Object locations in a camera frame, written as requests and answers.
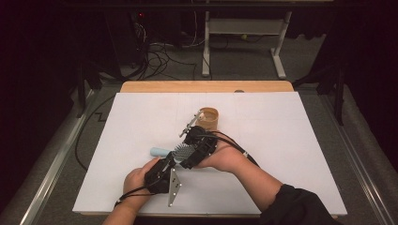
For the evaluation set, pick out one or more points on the person's right hand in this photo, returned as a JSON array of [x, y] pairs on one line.
[[226, 157]]

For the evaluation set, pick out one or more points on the person's left hand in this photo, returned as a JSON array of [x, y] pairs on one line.
[[134, 184]]

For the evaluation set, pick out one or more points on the white table mat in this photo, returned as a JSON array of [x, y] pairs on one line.
[[281, 125]]

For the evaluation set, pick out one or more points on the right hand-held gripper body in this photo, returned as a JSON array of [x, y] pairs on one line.
[[202, 145]]

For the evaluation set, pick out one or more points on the white metal desk frame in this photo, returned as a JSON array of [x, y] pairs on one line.
[[244, 26]]

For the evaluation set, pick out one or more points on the black computer tower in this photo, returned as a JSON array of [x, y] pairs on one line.
[[125, 37]]

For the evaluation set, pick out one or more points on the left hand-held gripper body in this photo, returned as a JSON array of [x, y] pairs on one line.
[[158, 181]]

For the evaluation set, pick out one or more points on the wooden cup with small figure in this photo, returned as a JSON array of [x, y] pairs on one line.
[[211, 120]]

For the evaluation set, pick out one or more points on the light blue hairbrush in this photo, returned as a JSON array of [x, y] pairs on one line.
[[159, 152]]

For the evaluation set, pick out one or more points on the black metal stand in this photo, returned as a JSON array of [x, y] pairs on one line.
[[82, 90], [339, 93]]

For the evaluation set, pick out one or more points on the aluminium floor rail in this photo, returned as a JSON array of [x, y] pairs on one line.
[[359, 175], [50, 178]]

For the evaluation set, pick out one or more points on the person's black sleeve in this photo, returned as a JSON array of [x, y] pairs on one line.
[[297, 209]]

